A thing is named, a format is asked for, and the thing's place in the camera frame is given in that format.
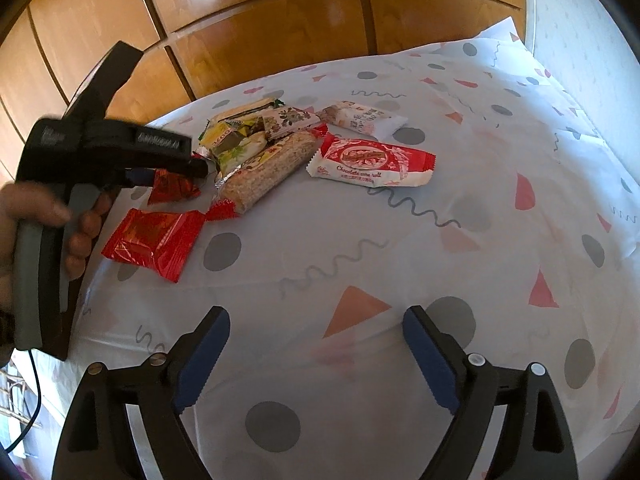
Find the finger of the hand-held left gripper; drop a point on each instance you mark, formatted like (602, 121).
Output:
(192, 166)

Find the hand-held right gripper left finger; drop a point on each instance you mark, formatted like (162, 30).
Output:
(200, 360)

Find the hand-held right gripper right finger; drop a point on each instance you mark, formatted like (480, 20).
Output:
(430, 355)

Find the small red foil candy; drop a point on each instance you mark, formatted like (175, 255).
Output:
(170, 190)

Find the clear-wrapped grain bar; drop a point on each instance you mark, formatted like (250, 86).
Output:
(270, 170)

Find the large red foil packet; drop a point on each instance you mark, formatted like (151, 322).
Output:
(150, 245)

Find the brown floral packet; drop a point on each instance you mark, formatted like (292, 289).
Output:
(290, 121)

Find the person's left hand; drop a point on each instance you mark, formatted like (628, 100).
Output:
(30, 205)

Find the yellow green snack packet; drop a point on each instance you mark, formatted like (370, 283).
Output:
(241, 154)

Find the yellow packet green edge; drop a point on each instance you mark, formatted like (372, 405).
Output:
(245, 109)

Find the printed bedsheet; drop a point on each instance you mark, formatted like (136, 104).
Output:
(350, 240)

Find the wooden wardrobe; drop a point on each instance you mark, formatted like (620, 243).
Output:
(250, 10)

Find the red white roll packet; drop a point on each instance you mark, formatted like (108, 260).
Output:
(370, 160)

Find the white floral packet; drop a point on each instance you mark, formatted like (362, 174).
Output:
(365, 119)

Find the printed pillow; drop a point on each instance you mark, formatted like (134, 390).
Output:
(525, 110)

